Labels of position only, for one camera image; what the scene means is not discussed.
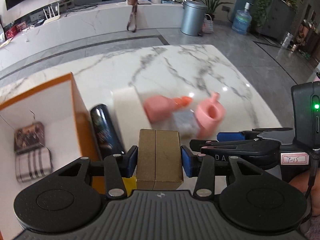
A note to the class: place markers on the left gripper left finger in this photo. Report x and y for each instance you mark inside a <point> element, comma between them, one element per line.
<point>119,171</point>

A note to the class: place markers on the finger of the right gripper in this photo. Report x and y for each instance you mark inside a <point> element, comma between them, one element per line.
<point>280,136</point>
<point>244,147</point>

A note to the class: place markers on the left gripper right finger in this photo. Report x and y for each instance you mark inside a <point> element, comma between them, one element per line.
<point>202,167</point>

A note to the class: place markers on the clear plastic case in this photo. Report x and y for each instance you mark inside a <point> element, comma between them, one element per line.
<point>186,123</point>

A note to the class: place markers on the brown cardboard box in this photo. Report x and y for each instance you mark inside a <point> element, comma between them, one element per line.
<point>159,165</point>

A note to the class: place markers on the black spray can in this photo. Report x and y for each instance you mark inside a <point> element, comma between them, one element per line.
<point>105,133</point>

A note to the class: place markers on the pink cup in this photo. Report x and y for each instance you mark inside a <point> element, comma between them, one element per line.
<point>209,114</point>

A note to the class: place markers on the white rectangular box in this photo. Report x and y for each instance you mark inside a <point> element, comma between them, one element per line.
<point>130,115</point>

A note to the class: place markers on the pink bottle orange cap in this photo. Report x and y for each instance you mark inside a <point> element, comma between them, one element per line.
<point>159,108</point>

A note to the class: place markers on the orange white cardboard box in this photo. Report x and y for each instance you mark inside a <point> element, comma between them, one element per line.
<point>67,132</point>

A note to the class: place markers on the plaid white glasses case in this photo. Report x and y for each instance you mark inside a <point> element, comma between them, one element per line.
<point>33,165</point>

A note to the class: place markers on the illustrated dark tin box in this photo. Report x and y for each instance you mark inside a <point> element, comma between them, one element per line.
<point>29,138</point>

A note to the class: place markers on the dark grey cabinet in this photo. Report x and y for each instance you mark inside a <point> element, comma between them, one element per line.
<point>279,20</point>

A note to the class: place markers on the white woven basket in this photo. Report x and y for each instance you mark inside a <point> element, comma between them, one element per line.
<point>208,27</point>

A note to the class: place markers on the blue water jug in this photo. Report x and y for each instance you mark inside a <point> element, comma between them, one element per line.
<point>242,20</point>

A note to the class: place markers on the grey metal trash bin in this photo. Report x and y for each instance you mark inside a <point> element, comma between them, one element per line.
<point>193,17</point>

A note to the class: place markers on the potted green plant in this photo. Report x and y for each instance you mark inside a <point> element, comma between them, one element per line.
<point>212,0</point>

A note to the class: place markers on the white wifi router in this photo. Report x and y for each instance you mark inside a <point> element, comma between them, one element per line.
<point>51,14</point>

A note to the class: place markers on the brown camera with strap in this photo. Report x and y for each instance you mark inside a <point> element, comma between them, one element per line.
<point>133,15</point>

